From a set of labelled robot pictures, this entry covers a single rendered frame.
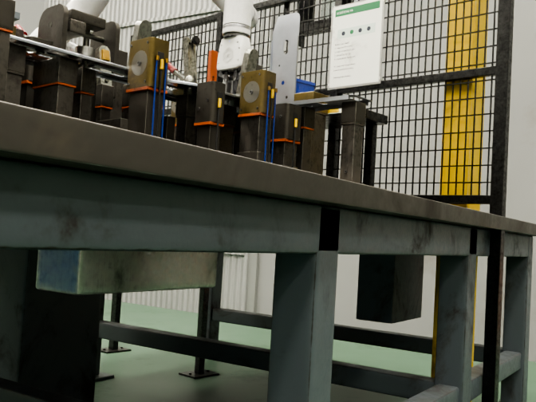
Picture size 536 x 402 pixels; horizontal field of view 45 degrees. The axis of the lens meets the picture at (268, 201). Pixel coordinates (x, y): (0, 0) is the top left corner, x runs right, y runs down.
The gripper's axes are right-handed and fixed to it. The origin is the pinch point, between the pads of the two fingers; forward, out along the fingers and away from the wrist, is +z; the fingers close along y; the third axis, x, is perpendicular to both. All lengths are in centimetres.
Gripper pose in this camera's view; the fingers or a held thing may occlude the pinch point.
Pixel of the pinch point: (232, 88)
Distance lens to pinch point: 196.3
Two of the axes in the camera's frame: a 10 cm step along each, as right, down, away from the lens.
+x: 6.6, 0.8, 7.4
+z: -0.6, 10.0, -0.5
